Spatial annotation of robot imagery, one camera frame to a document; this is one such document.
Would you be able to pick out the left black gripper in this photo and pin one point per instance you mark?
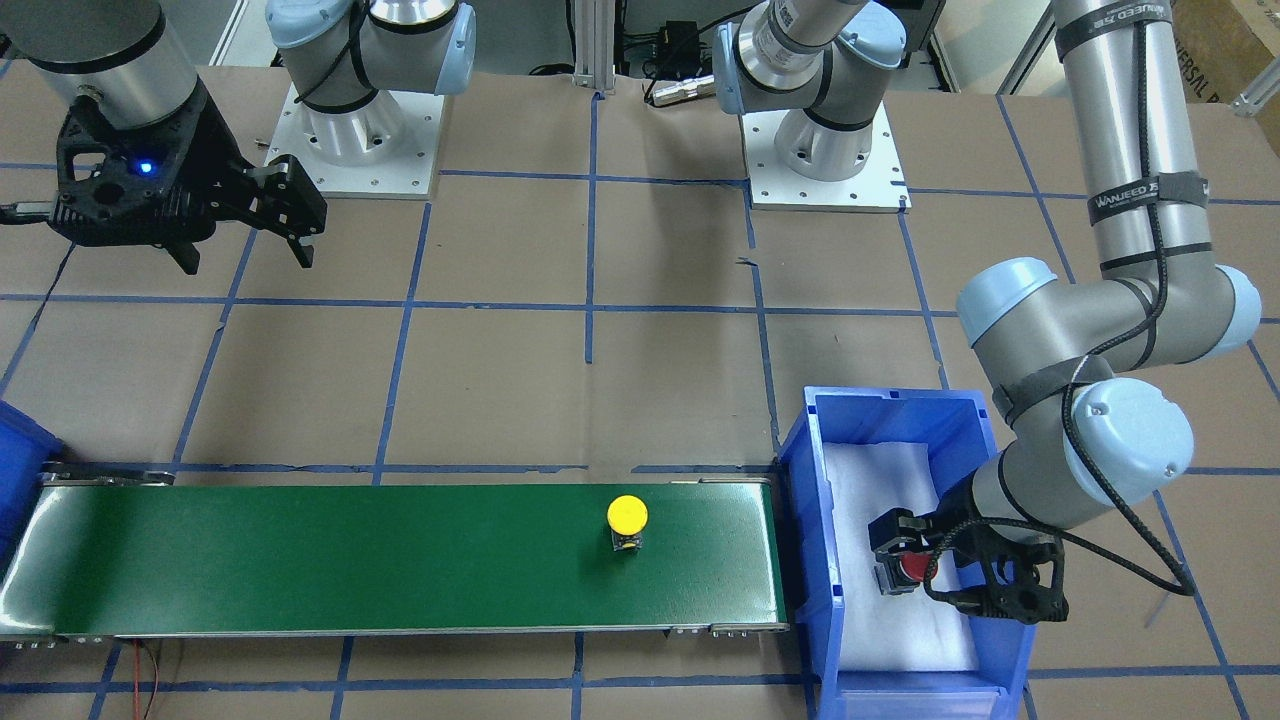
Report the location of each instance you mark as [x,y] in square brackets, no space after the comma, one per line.
[947,528]

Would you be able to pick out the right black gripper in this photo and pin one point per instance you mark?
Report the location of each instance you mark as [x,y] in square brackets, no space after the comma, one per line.
[208,152]

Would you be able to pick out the red push button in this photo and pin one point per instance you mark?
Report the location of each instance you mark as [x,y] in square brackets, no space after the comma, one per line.
[901,573]

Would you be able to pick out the yellow push button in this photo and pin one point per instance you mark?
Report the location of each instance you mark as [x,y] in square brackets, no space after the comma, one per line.
[627,517]

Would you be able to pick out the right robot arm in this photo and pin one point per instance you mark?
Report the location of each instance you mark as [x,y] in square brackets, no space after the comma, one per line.
[340,55]

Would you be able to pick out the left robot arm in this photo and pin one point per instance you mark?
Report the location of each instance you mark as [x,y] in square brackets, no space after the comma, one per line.
[1091,441]

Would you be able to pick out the white foam pad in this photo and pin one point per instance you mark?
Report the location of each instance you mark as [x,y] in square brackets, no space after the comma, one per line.
[891,633]

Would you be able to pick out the blue plastic bin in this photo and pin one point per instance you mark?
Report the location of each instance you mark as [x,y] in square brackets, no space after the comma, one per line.
[954,426]
[25,447]

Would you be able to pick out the green conveyor belt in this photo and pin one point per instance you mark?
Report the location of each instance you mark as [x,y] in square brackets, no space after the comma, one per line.
[266,561]

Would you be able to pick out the silver metal connector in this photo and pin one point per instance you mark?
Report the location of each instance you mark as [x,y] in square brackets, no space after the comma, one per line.
[679,92]

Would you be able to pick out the cardboard box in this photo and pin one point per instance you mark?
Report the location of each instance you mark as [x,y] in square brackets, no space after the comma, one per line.
[1223,45]

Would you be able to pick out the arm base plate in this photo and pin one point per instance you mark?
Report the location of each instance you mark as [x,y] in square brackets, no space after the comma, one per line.
[388,150]
[795,165]

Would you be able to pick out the aluminium profile post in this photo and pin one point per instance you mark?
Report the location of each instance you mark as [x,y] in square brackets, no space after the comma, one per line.
[595,30]

